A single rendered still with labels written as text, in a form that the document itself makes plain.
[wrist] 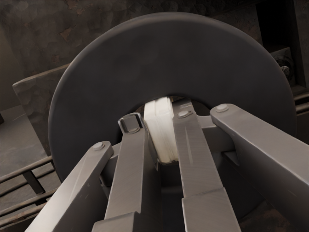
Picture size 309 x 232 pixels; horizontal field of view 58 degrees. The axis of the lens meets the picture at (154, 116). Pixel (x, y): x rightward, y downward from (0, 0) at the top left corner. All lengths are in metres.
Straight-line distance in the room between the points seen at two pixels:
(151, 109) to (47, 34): 0.45
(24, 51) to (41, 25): 0.06
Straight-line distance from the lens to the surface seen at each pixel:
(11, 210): 0.66
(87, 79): 0.16
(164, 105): 0.15
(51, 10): 0.58
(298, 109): 0.47
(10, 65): 7.44
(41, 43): 0.59
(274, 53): 0.57
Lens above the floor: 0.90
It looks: 18 degrees down
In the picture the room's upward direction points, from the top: 19 degrees counter-clockwise
